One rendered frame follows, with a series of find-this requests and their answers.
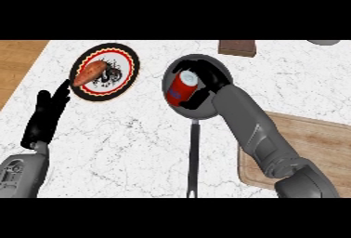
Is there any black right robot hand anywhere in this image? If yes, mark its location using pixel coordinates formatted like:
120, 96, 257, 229
172, 59, 232, 111

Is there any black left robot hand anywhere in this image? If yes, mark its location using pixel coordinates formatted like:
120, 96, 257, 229
18, 79, 72, 151

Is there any red can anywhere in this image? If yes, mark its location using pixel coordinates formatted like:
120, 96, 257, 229
164, 70, 200, 108

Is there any grey frying pan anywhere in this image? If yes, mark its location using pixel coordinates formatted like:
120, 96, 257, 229
160, 53, 234, 199

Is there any wooden cutting board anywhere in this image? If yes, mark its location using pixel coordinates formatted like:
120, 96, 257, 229
237, 111, 351, 193

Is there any brown block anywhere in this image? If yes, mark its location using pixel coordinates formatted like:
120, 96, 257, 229
216, 40, 257, 59

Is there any orange sweet potato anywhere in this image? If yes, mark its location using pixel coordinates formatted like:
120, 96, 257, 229
70, 59, 108, 87

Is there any patterned round plate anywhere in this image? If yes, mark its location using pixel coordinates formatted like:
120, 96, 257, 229
67, 42, 141, 102

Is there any grey round object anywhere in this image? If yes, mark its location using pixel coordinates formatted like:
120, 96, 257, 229
305, 40, 341, 46

